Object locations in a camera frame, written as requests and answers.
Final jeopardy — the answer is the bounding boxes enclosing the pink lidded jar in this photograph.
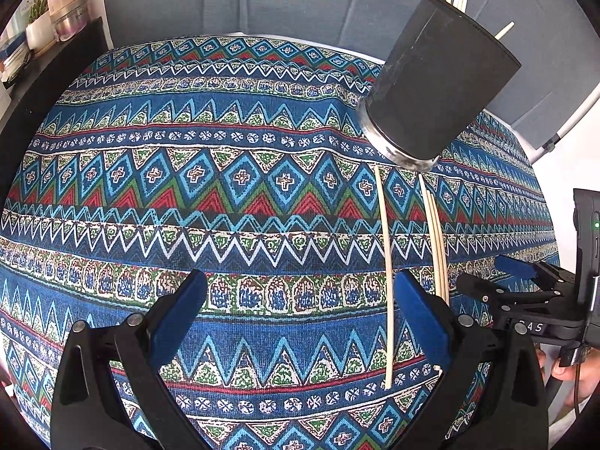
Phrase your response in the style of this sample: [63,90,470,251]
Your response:
[48,0,90,42]

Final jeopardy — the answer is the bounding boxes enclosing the patterned blue tablecloth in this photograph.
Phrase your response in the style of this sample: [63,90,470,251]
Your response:
[1,37,558,449]

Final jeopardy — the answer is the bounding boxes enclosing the small potted succulent plant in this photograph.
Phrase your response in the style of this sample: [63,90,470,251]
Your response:
[25,0,56,55]

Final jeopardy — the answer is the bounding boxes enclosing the wooden chopstick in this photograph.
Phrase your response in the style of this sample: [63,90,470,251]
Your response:
[417,173,447,301]
[418,174,450,305]
[374,165,395,390]

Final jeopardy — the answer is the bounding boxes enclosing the black cylindrical utensil cup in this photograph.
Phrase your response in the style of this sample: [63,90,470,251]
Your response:
[356,0,522,173]

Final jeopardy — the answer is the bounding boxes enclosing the white backdrop stand pole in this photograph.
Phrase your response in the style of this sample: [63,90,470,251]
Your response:
[530,84,600,165]

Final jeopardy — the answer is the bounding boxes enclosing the grey-blue fabric backdrop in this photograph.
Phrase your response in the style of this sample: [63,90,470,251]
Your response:
[105,0,599,149]

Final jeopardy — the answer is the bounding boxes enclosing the person's right hand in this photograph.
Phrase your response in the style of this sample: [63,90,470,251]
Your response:
[551,348,600,408]

